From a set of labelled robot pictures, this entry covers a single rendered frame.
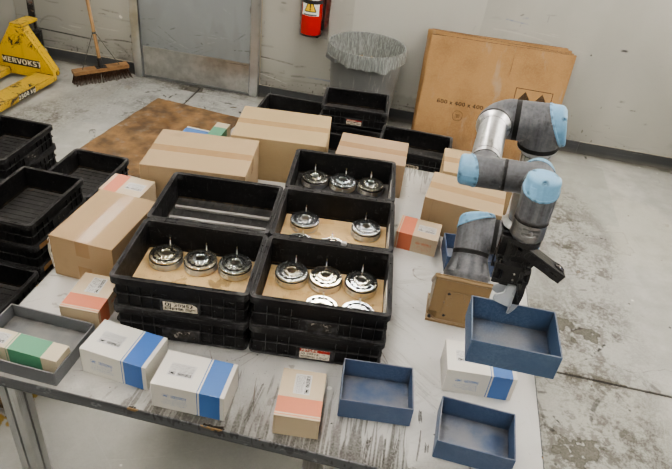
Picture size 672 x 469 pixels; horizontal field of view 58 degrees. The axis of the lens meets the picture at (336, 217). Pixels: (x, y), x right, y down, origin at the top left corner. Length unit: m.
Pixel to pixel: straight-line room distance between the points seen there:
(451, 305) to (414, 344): 0.18
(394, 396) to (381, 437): 0.14
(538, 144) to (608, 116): 3.32
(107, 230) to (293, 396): 0.85
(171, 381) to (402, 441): 0.63
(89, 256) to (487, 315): 1.24
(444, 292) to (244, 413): 0.73
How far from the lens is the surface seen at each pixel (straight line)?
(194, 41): 5.24
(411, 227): 2.34
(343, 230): 2.17
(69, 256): 2.14
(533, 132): 1.79
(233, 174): 2.31
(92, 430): 2.65
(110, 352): 1.80
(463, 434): 1.79
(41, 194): 3.05
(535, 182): 1.34
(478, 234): 2.00
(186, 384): 1.69
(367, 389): 1.82
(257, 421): 1.73
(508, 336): 1.54
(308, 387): 1.71
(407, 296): 2.14
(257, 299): 1.72
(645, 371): 3.34
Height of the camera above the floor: 2.08
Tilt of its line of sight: 34 degrees down
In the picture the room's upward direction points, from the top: 7 degrees clockwise
